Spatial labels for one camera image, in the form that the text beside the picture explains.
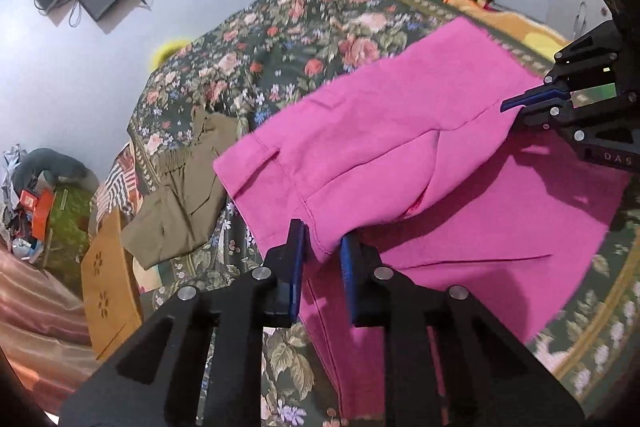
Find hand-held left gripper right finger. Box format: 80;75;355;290
340;234;587;427

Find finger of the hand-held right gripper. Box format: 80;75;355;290
500;84;640;144
517;21;625;100

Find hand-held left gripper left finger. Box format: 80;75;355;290
59;219;308;427

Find pink pants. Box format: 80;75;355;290
212;16;634;419

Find olive green pants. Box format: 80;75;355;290
120;107;239;271

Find orange patterned blanket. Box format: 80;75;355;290
370;0;571;54

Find wooden bed footboard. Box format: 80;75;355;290
80;207;146;361

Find floral bed blanket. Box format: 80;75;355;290
90;0;640;427

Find green rug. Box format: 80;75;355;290
42;186;99;299

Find yellow fluffy object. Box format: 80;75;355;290
150;38;194;70

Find red box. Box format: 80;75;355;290
20;189;56;239

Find grey cloth bundle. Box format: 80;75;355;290
11;148;101;198

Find pink striped cloth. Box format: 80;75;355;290
0;244;102;410

